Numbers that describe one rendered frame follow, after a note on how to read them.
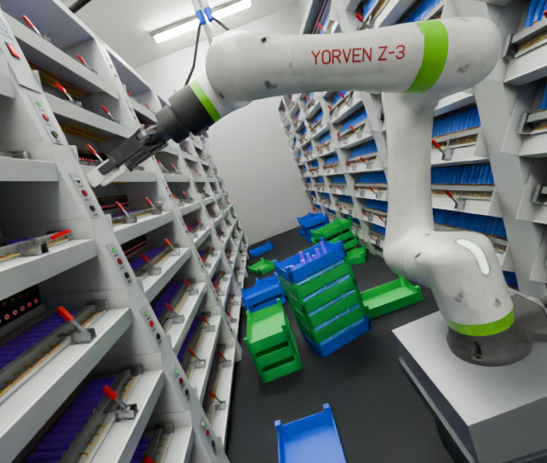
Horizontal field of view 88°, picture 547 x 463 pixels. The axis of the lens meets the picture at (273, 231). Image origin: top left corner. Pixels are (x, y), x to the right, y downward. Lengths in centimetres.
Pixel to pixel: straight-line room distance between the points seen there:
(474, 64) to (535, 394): 57
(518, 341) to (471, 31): 57
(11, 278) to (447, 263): 76
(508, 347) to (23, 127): 114
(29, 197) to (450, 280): 96
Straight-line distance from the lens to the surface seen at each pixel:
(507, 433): 70
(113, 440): 78
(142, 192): 153
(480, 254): 64
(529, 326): 78
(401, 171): 77
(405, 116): 79
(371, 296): 181
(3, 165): 75
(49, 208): 89
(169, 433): 103
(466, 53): 66
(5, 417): 61
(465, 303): 67
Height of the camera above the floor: 88
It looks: 11 degrees down
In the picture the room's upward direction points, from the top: 21 degrees counter-clockwise
